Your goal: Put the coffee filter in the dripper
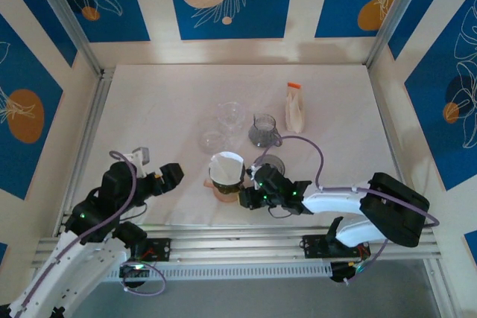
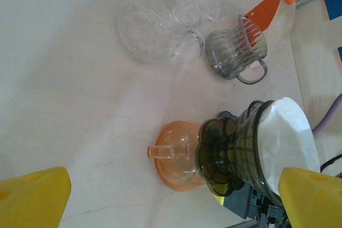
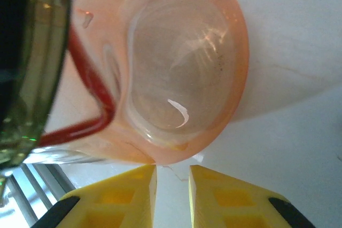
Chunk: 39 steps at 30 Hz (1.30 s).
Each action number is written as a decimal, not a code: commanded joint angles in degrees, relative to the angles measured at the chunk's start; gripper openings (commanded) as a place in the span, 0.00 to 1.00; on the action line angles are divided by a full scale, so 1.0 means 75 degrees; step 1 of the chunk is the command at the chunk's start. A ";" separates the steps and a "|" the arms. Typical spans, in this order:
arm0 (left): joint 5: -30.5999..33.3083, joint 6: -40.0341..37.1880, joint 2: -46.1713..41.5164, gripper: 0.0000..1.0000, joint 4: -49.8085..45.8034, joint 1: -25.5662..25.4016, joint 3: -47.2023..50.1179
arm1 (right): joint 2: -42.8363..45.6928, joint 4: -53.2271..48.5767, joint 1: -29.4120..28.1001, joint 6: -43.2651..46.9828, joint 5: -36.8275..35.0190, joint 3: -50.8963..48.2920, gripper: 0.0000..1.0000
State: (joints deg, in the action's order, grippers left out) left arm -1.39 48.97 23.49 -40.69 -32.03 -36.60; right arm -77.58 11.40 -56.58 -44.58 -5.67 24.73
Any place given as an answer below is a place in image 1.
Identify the brown plastic coffee dripper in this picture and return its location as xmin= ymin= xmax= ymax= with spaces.
xmin=208 ymin=157 xmax=247 ymax=195

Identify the clear glass coffee server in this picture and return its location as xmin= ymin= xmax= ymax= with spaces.
xmin=198 ymin=124 xmax=240 ymax=154

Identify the grey glass coffee server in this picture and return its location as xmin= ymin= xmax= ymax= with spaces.
xmin=247 ymin=112 xmax=284 ymax=148

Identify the clear plastic coffee dripper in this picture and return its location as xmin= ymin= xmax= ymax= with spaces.
xmin=216 ymin=101 xmax=246 ymax=133

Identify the black controller box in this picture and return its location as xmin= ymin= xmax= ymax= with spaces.
xmin=329 ymin=260 xmax=366 ymax=285
xmin=119 ymin=262 xmax=152 ymax=290

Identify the thin black wire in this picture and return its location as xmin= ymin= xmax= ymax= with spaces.
xmin=268 ymin=206 xmax=295 ymax=219
xmin=126 ymin=202 xmax=148 ymax=219

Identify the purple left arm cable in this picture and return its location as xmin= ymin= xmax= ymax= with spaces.
xmin=13 ymin=150 xmax=168 ymax=318

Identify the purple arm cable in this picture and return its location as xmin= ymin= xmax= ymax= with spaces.
xmin=255 ymin=135 xmax=440 ymax=285
xmin=13 ymin=150 xmax=168 ymax=318

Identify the aluminium frame rail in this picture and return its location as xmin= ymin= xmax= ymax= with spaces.
xmin=31 ymin=225 xmax=443 ymax=270

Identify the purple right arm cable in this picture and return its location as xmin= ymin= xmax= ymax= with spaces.
xmin=255 ymin=135 xmax=440 ymax=285

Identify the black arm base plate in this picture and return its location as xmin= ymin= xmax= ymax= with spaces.
xmin=302 ymin=234 xmax=372 ymax=260
xmin=136 ymin=238 xmax=172 ymax=262

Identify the grey slotted cable duct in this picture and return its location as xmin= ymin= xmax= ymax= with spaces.
xmin=107 ymin=261 xmax=333 ymax=282

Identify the aluminium side rail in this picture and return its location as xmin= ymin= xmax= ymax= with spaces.
xmin=367 ymin=66 xmax=417 ymax=229
xmin=54 ymin=67 xmax=115 ymax=238

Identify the aluminium frame post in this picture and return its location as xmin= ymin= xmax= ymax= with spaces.
xmin=28 ymin=0 xmax=104 ymax=76
xmin=364 ymin=0 xmax=436 ymax=69

